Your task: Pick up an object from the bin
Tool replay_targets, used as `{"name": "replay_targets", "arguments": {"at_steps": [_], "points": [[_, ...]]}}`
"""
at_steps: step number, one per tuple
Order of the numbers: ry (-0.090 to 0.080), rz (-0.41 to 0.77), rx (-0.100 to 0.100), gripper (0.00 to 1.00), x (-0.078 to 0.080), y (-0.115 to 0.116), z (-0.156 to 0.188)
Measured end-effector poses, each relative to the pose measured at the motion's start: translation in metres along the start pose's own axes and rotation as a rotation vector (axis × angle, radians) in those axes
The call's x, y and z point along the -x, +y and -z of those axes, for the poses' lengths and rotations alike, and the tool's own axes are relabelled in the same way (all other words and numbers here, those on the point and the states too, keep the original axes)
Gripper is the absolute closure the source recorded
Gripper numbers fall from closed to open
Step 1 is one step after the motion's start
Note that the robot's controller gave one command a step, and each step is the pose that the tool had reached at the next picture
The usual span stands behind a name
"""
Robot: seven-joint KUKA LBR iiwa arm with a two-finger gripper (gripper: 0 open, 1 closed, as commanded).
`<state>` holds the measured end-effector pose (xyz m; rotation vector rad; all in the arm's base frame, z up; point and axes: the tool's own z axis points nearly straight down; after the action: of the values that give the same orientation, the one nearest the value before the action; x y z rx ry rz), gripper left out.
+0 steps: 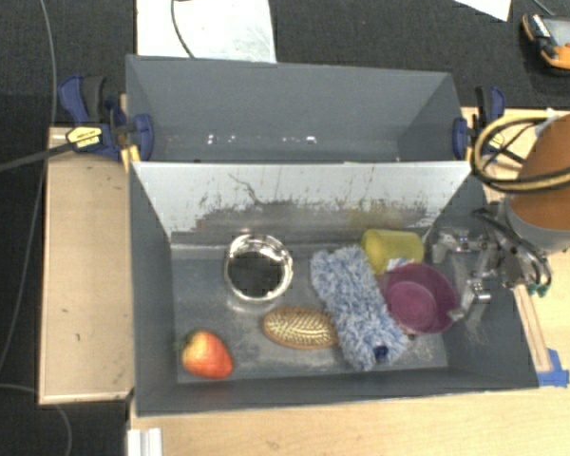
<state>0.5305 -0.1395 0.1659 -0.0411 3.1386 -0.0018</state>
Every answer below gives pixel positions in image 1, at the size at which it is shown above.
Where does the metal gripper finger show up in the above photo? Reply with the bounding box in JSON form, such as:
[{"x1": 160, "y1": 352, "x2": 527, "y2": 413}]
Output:
[
  {"x1": 447, "y1": 276, "x2": 494, "y2": 322},
  {"x1": 430, "y1": 228, "x2": 488, "y2": 263}
]

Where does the purple plastic cup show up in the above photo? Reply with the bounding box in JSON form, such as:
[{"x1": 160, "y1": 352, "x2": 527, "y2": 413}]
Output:
[{"x1": 383, "y1": 261, "x2": 462, "y2": 336}]

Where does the yellow cup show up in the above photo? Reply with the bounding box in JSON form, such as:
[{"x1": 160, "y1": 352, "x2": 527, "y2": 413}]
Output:
[{"x1": 359, "y1": 228, "x2": 426, "y2": 276}]

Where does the blue fluffy cloth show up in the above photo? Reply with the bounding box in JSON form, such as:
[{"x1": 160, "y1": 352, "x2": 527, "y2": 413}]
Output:
[{"x1": 309, "y1": 244, "x2": 410, "y2": 372}]

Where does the tan oval brush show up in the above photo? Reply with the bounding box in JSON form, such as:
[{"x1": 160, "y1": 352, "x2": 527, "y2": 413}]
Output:
[{"x1": 261, "y1": 305, "x2": 340, "y2": 351}]

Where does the clear glass cup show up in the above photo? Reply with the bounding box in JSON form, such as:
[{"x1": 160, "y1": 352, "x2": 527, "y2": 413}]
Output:
[{"x1": 222, "y1": 233, "x2": 295, "y2": 303}]

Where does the grey metal bin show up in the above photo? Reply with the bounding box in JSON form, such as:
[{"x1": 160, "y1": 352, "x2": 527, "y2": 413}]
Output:
[{"x1": 123, "y1": 53, "x2": 541, "y2": 417}]

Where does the red toy strawberry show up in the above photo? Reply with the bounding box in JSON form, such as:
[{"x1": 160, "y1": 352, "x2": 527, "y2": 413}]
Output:
[{"x1": 174, "y1": 329, "x2": 236, "y2": 381}]

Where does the pale wood flat board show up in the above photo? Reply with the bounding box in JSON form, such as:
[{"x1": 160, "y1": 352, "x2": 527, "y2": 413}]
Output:
[{"x1": 37, "y1": 125, "x2": 137, "y2": 406}]

